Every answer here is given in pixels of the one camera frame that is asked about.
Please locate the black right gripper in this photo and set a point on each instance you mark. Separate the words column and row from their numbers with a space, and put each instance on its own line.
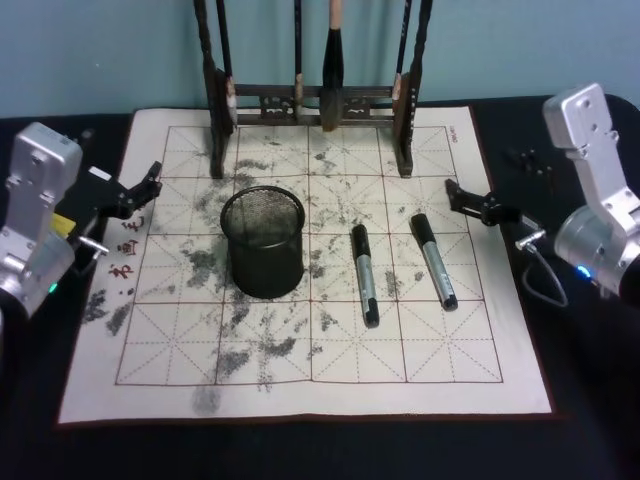
column 545, row 212

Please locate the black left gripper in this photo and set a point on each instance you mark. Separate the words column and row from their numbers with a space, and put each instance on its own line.
column 97, row 197

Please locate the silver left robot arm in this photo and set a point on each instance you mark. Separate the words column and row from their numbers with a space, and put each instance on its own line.
column 30, row 170

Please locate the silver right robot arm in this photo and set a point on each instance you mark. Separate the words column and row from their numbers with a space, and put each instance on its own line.
column 580, row 120

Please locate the black and grey marker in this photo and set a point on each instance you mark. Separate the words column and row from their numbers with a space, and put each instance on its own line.
column 435, row 265
column 365, row 280

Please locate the black mesh pen holder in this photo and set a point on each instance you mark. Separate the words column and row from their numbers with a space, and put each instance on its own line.
column 265, row 270

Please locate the dark wooden brush rack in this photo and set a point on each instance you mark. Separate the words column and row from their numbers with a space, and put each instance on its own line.
column 310, row 92

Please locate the white gridded calligraphy mat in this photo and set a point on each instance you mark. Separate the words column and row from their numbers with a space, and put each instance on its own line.
column 350, row 360

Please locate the black table cloth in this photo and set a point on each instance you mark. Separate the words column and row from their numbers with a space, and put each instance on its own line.
column 300, row 455

